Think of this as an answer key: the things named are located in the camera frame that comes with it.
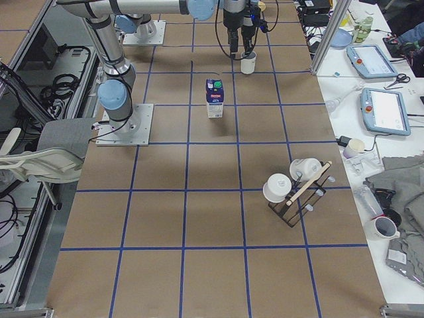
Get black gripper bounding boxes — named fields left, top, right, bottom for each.
left=223, top=0, right=260, bottom=59

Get white cup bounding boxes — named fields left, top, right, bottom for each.
left=240, top=51, right=256, bottom=75

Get blue white milk carton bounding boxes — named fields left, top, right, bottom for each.
left=205, top=79, right=225, bottom=119

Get cream purple cup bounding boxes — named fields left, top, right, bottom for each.
left=343, top=138, right=365, bottom=159

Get black electronics box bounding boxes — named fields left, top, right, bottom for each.
left=297, top=0, right=331, bottom=27

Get light blue bowl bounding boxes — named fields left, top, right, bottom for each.
left=330, top=28, right=352, bottom=49

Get green glass jar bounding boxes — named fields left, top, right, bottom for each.
left=352, top=16, right=374, bottom=44

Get upper teach pendant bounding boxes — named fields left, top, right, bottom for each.
left=346, top=45, right=398, bottom=79

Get teach pendant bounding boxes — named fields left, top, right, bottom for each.
left=360, top=87, right=411, bottom=136
left=346, top=45, right=398, bottom=79

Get white mug on rack rear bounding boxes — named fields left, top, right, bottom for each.
left=290, top=158, right=322, bottom=182

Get white mug on rack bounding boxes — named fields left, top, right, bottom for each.
left=262, top=173, right=292, bottom=203
left=290, top=158, right=322, bottom=182

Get black power adapter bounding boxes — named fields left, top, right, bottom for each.
left=336, top=136, right=352, bottom=148

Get white mug on rack front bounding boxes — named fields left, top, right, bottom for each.
left=262, top=173, right=292, bottom=203

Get lower teach pendant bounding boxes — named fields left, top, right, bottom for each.
left=360, top=87, right=411, bottom=136

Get black scissors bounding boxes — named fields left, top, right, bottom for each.
left=384, top=73, right=411, bottom=89

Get clear plastic packaging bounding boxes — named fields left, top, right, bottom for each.
left=346, top=152, right=383, bottom=176

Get grey white office chair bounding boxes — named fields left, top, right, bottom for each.
left=1, top=117, right=95, bottom=210

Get grey cloth pile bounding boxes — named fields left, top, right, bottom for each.
left=364, top=155, right=423, bottom=286

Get white mug red rim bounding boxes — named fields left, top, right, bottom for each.
left=363, top=216, right=400, bottom=240

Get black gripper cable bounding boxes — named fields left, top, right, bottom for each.
left=214, top=0, right=280, bottom=60

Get aluminium frame post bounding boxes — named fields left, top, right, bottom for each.
left=310, top=0, right=351, bottom=75

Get black wire mug rack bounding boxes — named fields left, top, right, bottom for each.
left=268, top=161, right=335, bottom=228

